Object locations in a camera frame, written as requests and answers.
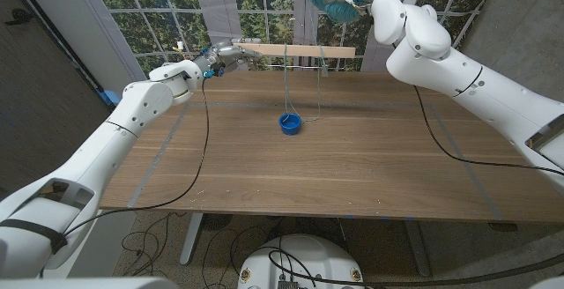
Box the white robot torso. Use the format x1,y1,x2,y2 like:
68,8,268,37
236,233,366,289

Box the white table leg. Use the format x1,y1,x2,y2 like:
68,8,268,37
179,212,204,266

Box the printed window backdrop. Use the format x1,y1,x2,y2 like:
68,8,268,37
85,0,499,83

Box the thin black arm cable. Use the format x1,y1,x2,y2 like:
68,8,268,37
63,78,212,237
412,85,564,178

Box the grey table leg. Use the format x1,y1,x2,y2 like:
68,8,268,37
404,220,431,277

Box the tangled black floor cables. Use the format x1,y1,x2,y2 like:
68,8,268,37
118,211,283,289

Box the black cable on torso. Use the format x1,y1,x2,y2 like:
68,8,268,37
267,245,317,289

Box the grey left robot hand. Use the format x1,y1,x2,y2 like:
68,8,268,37
193,37,264,78

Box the wooden strip with metal clips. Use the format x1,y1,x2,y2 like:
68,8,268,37
232,37,357,72

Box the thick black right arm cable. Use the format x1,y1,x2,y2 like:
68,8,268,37
334,253,564,288

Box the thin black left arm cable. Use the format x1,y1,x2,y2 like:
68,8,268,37
63,78,212,237

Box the small blue bowl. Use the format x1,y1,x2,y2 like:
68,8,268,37
278,112,303,137

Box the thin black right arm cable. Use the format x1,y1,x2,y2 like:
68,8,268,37
412,85,564,178

